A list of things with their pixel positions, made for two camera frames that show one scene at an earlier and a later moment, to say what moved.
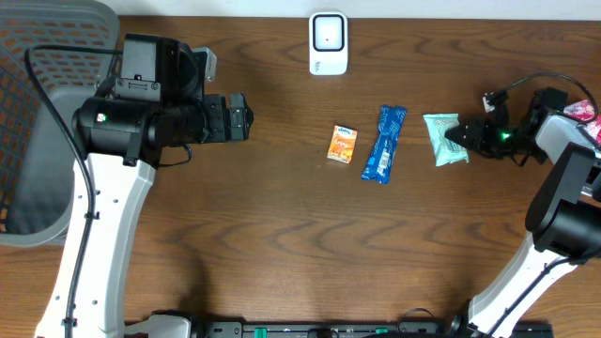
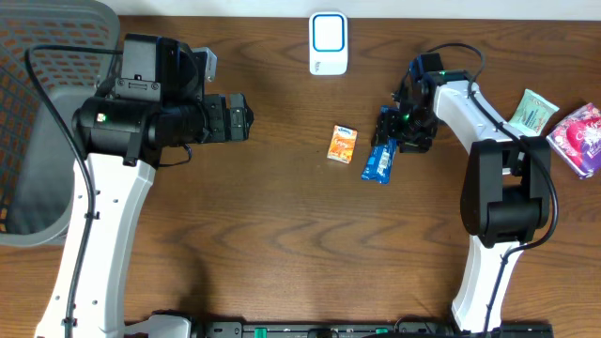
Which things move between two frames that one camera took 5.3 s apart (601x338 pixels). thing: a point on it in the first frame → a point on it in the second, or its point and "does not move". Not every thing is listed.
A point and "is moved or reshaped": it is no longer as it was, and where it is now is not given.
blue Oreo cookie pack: x=379 y=163 does not move
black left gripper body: x=236 y=117 does not move
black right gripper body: x=497 y=143 → x=413 y=131
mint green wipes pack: x=444 y=149 is moved or reshaped
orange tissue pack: x=343 y=144 does not move
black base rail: x=435 y=329 does not move
